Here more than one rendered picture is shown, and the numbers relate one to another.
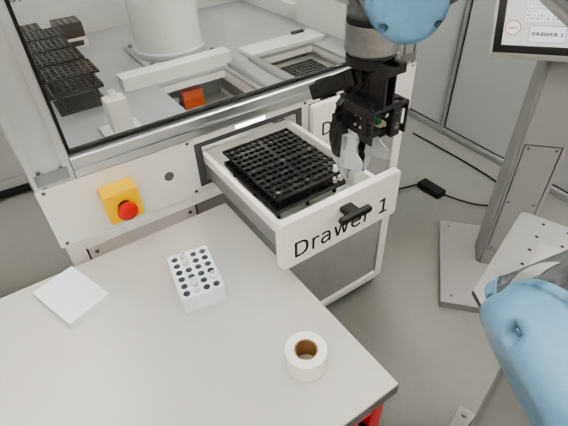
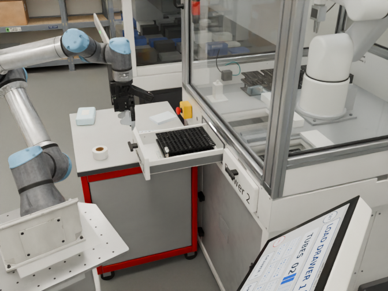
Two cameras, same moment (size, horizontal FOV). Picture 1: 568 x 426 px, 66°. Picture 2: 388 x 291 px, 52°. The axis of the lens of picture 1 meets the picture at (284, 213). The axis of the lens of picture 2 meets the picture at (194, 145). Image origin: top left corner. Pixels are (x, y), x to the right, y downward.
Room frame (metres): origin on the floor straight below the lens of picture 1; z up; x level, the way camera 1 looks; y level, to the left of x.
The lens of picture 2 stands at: (1.23, -1.46, 1.75)
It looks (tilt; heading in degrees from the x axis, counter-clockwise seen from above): 30 degrees down; 104
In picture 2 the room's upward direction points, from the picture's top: straight up
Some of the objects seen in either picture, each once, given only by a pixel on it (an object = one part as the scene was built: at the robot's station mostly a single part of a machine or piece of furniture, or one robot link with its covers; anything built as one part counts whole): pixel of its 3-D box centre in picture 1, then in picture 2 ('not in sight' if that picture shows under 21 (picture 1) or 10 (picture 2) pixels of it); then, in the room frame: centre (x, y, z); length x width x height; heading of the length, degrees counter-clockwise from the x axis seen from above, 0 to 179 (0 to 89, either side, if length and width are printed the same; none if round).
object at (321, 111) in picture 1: (354, 109); (238, 178); (1.08, -0.20, 0.87); 0.29 x 0.02 x 0.11; 123
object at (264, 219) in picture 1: (280, 172); (186, 145); (0.82, 0.00, 0.86); 0.40 x 0.26 x 0.06; 33
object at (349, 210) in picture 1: (351, 211); (133, 145); (0.62, -0.12, 0.91); 0.07 x 0.04 x 0.01; 123
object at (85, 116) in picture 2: not in sight; (86, 115); (0.15, 0.31, 0.78); 0.15 x 0.10 x 0.04; 112
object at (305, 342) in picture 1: (306, 356); (100, 152); (0.40, -0.03, 0.78); 0.07 x 0.07 x 0.04
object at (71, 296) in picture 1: (72, 295); (163, 118); (0.56, 0.42, 0.77); 0.13 x 0.09 x 0.02; 52
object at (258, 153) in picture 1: (282, 172); (185, 145); (0.81, 0.00, 0.87); 0.22 x 0.18 x 0.06; 33
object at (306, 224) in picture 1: (341, 216); (140, 151); (0.64, -0.11, 0.87); 0.29 x 0.02 x 0.11; 123
